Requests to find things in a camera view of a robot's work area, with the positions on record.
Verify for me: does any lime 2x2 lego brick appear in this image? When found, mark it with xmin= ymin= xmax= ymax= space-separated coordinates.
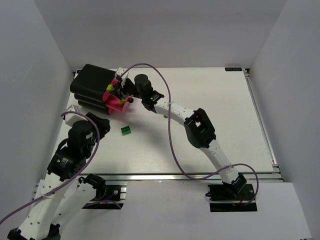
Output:
xmin=106 ymin=84 xmax=114 ymax=92

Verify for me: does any black pink drawer organizer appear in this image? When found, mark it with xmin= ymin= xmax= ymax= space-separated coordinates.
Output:
xmin=70 ymin=64 xmax=134 ymax=115

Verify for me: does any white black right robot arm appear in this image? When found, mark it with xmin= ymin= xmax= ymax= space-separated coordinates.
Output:
xmin=115 ymin=73 xmax=247 ymax=200

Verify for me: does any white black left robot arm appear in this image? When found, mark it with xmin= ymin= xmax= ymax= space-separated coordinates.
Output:
xmin=7 ymin=112 xmax=111 ymax=240

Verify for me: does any green 2x3 lego brick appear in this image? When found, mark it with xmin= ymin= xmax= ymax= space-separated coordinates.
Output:
xmin=120 ymin=125 xmax=132 ymax=136

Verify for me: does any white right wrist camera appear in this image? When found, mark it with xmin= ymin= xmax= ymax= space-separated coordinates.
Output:
xmin=115 ymin=67 xmax=129 ymax=81

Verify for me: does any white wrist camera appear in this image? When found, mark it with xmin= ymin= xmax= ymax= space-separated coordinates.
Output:
xmin=115 ymin=67 xmax=129 ymax=81
xmin=62 ymin=104 xmax=86 ymax=127

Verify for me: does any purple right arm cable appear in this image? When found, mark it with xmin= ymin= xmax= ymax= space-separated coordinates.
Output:
xmin=119 ymin=62 xmax=260 ymax=205

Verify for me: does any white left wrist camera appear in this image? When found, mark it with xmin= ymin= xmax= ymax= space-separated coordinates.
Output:
xmin=62 ymin=104 xmax=86 ymax=127

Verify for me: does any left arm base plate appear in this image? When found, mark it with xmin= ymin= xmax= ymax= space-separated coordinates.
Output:
xmin=77 ymin=174 xmax=126 ymax=210

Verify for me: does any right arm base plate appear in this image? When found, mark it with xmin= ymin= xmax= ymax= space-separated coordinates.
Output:
xmin=205 ymin=184 xmax=258 ymax=213

